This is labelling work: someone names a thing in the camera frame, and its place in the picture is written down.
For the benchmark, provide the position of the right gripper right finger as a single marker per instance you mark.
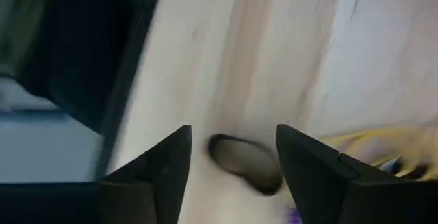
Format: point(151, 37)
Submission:
point(308, 179)

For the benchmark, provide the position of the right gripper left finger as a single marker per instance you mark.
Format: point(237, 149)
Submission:
point(161, 189)

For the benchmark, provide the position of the blue-violet coil wristband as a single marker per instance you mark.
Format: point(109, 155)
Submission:
point(293, 215)

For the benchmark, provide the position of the wide black elastic band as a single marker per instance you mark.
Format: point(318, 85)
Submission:
point(267, 184)

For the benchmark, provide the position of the black aluminium table frame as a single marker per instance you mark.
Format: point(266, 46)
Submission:
point(85, 46)

